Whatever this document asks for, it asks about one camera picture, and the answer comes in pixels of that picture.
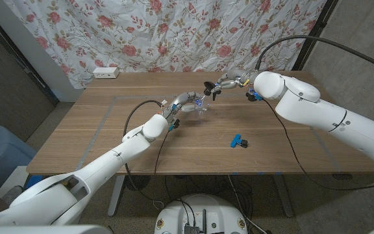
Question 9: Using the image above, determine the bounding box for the thin black right camera cable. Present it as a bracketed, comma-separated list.
[262, 99, 374, 192]

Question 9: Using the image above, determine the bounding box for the thin black camera cable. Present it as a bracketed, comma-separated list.
[262, 99, 374, 192]
[153, 129, 172, 211]

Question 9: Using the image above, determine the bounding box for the floral backdrop cloth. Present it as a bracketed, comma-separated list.
[3, 0, 327, 90]

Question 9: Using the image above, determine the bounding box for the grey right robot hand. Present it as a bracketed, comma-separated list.
[214, 68, 259, 94]

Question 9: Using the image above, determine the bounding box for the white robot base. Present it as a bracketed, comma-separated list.
[154, 194, 249, 234]

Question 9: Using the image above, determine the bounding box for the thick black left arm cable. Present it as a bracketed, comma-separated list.
[121, 99, 165, 202]

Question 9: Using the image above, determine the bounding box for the blue and black clip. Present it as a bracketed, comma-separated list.
[230, 133, 249, 149]

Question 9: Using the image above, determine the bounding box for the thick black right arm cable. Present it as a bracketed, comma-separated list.
[254, 34, 374, 75]

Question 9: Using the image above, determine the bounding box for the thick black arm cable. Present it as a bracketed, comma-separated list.
[254, 34, 374, 75]
[121, 99, 165, 202]

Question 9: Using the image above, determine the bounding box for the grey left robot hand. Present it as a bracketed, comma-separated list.
[163, 91, 206, 121]

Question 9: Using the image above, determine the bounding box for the thin black left camera cable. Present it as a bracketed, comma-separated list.
[153, 129, 172, 211]

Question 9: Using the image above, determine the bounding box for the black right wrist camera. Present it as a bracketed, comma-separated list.
[245, 90, 264, 102]

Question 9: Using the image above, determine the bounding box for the black backdrop frame pole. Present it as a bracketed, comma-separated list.
[292, 0, 339, 72]
[0, 8, 60, 105]

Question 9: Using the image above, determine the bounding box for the grey table leg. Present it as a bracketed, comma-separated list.
[273, 175, 294, 218]
[108, 175, 125, 218]

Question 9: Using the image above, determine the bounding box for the grey shoe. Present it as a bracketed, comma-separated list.
[1, 185, 24, 205]

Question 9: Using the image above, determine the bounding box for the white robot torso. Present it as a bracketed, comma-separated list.
[0, 224, 374, 234]

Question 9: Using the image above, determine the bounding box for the white power strip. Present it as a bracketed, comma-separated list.
[92, 66, 120, 79]

